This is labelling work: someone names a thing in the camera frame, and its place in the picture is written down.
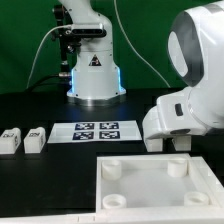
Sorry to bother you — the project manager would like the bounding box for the white cable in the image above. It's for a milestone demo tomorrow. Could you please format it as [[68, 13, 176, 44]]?
[[113, 0, 172, 89], [25, 24, 73, 90]]

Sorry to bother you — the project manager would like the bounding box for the black cable at base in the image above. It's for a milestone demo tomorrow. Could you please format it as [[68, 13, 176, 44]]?
[[25, 73, 72, 94]]

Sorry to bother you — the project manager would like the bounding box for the white cable right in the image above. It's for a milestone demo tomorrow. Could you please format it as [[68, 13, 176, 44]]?
[[113, 0, 172, 89]]

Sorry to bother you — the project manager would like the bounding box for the white cable left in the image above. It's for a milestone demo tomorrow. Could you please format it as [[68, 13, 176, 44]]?
[[25, 24, 73, 90]]

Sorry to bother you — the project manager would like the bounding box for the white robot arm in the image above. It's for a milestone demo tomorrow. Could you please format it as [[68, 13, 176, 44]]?
[[59, 0, 224, 140]]

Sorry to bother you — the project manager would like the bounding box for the white sheet with markers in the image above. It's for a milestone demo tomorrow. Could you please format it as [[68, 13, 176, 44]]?
[[48, 120, 142, 143]]

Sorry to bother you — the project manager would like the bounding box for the white square tabletop part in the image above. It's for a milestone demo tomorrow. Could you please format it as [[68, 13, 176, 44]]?
[[96, 154, 224, 224]]

